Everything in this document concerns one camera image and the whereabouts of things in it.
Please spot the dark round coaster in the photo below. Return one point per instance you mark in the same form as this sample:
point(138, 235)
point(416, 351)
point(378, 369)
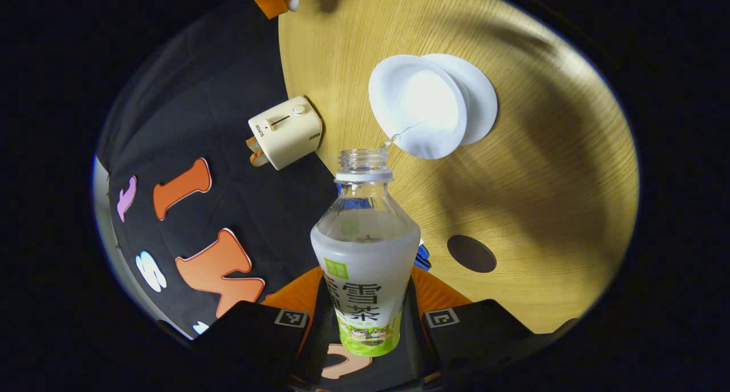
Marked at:
point(471, 254)

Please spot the folded blue towel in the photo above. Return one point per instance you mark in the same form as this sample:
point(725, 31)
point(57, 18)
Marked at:
point(422, 258)

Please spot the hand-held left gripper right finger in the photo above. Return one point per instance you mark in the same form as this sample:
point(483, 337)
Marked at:
point(419, 346)

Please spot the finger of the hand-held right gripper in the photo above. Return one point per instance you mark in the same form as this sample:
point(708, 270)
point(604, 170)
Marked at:
point(268, 1)

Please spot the brown toast slice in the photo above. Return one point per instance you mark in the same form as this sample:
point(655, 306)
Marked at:
point(254, 144)
point(259, 159)

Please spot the cream white toaster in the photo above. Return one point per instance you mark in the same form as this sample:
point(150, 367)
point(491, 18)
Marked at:
point(288, 132)

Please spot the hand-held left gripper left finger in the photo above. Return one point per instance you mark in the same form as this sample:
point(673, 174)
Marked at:
point(313, 346)

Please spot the clear water bottle green label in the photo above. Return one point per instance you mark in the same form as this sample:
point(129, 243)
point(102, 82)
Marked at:
point(365, 266)

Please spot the white saucer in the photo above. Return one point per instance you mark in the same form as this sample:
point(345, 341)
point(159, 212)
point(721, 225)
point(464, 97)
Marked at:
point(482, 98)

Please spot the white teacup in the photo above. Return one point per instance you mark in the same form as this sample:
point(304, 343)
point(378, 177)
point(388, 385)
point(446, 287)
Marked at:
point(422, 104)

